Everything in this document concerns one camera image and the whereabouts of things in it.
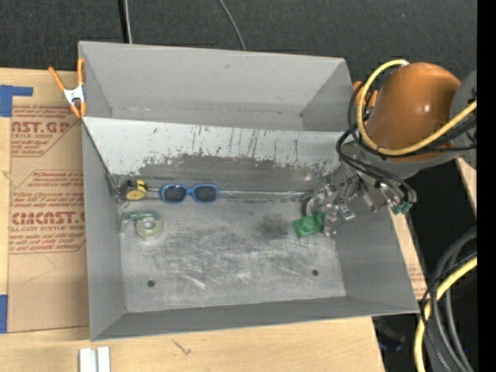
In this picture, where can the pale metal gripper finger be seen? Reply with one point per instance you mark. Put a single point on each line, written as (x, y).
(338, 219)
(319, 200)

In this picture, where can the green toy block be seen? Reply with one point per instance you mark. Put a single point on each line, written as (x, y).
(308, 226)

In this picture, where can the grey metal bin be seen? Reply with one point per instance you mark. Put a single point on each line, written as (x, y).
(232, 262)

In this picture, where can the blue sunglasses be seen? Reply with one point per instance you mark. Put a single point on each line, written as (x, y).
(190, 193)

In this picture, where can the brown cardboard board red print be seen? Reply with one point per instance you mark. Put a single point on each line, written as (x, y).
(42, 277)

